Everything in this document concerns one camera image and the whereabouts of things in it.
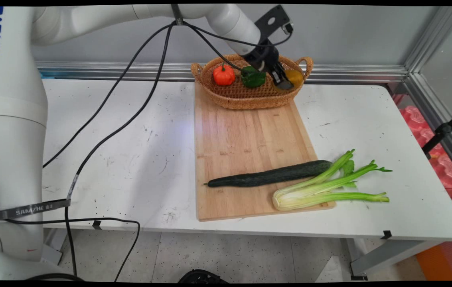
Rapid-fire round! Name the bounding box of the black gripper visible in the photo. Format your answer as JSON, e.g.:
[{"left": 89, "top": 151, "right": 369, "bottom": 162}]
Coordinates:
[{"left": 244, "top": 43, "right": 294, "bottom": 90}]

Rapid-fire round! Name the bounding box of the yellow bell pepper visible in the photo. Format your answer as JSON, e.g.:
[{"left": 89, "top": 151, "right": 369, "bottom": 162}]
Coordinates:
[{"left": 274, "top": 69, "right": 304, "bottom": 92}]

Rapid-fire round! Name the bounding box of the green bell pepper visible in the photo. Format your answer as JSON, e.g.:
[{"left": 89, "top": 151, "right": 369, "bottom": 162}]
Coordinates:
[{"left": 241, "top": 66, "right": 267, "bottom": 88}]

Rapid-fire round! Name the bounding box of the woven wicker basket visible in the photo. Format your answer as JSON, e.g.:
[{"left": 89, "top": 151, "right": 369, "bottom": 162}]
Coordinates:
[{"left": 191, "top": 54, "right": 314, "bottom": 110}]

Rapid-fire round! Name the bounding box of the orange bell pepper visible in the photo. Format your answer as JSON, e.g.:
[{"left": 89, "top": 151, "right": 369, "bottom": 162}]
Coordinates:
[{"left": 213, "top": 63, "right": 236, "bottom": 86}]

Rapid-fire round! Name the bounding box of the bamboo cutting board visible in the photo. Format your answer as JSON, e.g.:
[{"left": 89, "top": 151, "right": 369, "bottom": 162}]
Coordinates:
[{"left": 193, "top": 82, "right": 336, "bottom": 222}]

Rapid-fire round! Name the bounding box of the dark green cucumber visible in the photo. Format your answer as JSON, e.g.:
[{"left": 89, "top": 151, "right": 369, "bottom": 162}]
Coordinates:
[{"left": 204, "top": 160, "right": 333, "bottom": 188}]

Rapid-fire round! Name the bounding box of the green celery bunch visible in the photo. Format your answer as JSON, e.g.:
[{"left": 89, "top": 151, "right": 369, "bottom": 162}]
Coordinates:
[{"left": 272, "top": 149, "right": 393, "bottom": 212}]

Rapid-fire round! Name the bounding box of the black tripod stand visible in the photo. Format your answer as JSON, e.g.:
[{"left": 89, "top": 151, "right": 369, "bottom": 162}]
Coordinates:
[{"left": 421, "top": 103, "right": 452, "bottom": 159}]

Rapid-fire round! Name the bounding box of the red bubble plastic sheet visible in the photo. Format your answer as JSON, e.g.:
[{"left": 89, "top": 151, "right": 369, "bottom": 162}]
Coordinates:
[{"left": 393, "top": 94, "right": 452, "bottom": 226}]

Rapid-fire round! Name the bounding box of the grey table leg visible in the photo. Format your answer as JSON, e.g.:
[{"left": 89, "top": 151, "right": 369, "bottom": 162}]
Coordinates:
[{"left": 347, "top": 238, "right": 448, "bottom": 281}]

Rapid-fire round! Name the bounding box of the black round object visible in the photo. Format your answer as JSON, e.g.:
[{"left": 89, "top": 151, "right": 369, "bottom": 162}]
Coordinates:
[{"left": 177, "top": 269, "right": 229, "bottom": 284}]

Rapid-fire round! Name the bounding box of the orange box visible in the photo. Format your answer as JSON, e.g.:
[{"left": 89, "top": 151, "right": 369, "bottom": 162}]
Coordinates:
[{"left": 414, "top": 235, "right": 452, "bottom": 281}]

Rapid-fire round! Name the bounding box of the aluminium frame rail horizontal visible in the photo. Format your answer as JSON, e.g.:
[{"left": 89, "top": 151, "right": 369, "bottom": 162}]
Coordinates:
[{"left": 36, "top": 61, "right": 409, "bottom": 84}]

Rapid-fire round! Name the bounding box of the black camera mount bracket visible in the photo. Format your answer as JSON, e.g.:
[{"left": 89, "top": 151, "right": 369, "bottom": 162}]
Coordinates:
[{"left": 255, "top": 4, "right": 294, "bottom": 40}]

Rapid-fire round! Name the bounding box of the black cable tie strap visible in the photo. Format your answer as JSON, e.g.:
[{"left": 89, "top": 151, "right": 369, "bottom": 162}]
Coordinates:
[{"left": 171, "top": 4, "right": 184, "bottom": 26}]

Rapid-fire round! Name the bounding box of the thick black cable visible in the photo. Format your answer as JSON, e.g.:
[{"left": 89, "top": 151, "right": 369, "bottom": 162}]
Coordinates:
[{"left": 63, "top": 22, "right": 246, "bottom": 277}]

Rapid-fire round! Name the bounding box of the aluminium frame rail slanted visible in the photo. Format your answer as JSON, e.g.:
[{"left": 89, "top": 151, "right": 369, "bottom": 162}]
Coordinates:
[{"left": 403, "top": 6, "right": 452, "bottom": 186}]

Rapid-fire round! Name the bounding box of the thin black cable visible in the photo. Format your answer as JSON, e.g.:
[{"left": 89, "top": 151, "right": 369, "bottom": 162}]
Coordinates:
[{"left": 42, "top": 21, "right": 293, "bottom": 169}]

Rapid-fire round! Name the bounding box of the black floor cable loop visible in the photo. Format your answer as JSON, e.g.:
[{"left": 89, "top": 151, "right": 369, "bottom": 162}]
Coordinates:
[{"left": 3, "top": 217, "right": 141, "bottom": 283}]

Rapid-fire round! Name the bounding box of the black SAMZHE velcro strap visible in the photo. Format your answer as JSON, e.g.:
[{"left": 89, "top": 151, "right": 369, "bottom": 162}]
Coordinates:
[{"left": 0, "top": 199, "right": 71, "bottom": 221}]

